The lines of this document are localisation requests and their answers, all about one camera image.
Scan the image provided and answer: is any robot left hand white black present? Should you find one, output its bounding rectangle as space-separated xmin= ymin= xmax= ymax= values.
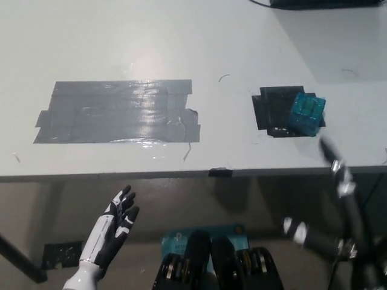
xmin=79 ymin=184 xmax=140 ymax=273

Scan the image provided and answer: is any robot right hand black silver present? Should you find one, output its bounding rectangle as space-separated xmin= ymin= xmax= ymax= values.
xmin=282 ymin=137 xmax=387 ymax=290

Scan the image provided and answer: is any teal rubik's cube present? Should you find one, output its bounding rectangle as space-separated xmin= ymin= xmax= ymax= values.
xmin=286 ymin=91 xmax=328 ymax=138

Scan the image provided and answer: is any black tape patch on floor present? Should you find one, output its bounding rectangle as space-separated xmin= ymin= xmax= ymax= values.
xmin=41 ymin=240 xmax=85 ymax=270

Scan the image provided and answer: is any black metal table leg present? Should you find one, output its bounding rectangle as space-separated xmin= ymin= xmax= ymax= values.
xmin=0 ymin=232 xmax=48 ymax=284

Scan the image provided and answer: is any black tape square patch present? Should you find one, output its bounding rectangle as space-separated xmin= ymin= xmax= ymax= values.
xmin=251 ymin=86 xmax=328 ymax=140

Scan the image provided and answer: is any black flat device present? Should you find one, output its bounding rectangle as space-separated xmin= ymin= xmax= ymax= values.
xmin=268 ymin=0 xmax=385 ymax=11

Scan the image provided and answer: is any grey duct tape patch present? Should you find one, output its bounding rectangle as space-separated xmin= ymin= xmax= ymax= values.
xmin=32 ymin=79 xmax=201 ymax=145

